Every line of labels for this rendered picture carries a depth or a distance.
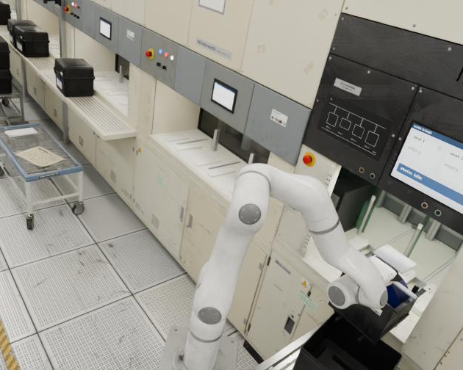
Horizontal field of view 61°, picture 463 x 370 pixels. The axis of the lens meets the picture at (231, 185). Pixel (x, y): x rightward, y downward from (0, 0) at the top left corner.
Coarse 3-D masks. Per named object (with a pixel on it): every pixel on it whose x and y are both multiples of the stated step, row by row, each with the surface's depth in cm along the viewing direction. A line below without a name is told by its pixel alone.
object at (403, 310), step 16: (384, 256) 135; (400, 256) 137; (400, 272) 130; (400, 288) 135; (416, 288) 141; (336, 320) 147; (352, 320) 141; (368, 320) 136; (384, 320) 131; (400, 320) 142; (368, 336) 137
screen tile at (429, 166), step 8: (416, 136) 136; (408, 144) 139; (416, 144) 137; (424, 144) 135; (432, 144) 133; (440, 144) 131; (408, 152) 140; (432, 152) 133; (408, 160) 140; (416, 160) 138; (424, 160) 136; (432, 160) 134; (424, 168) 136; (432, 168) 134
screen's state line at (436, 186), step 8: (400, 168) 143; (408, 168) 141; (408, 176) 141; (416, 176) 139; (424, 176) 137; (424, 184) 137; (432, 184) 135; (440, 184) 133; (440, 192) 134; (448, 192) 132; (456, 192) 130; (456, 200) 130
